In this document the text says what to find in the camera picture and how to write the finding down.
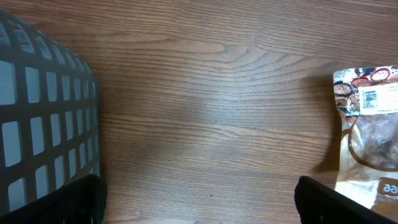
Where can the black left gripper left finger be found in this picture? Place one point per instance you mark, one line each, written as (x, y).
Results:
(82, 201)

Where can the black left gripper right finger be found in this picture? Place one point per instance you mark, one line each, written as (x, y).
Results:
(319, 204)

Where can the brown white snack bag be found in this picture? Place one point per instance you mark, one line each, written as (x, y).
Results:
(366, 98)

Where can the dark mesh basket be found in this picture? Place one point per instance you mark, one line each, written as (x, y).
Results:
(49, 115)

